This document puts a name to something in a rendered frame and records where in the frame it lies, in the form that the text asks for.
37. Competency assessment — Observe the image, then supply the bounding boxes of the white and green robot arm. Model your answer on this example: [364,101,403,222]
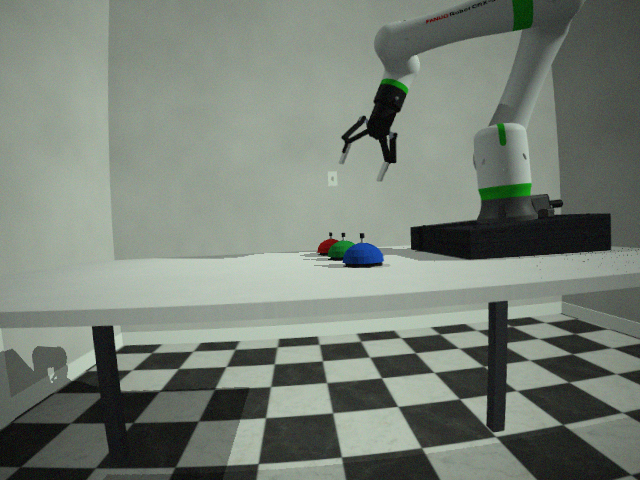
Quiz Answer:
[374,0,585,224]

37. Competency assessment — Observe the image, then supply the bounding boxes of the blue dome bell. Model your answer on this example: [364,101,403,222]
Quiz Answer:
[343,233,384,268]

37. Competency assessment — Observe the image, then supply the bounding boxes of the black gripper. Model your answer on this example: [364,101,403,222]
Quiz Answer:
[339,102,398,182]

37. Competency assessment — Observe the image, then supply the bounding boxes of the green dome bell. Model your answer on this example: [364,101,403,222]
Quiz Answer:
[328,233,355,261]

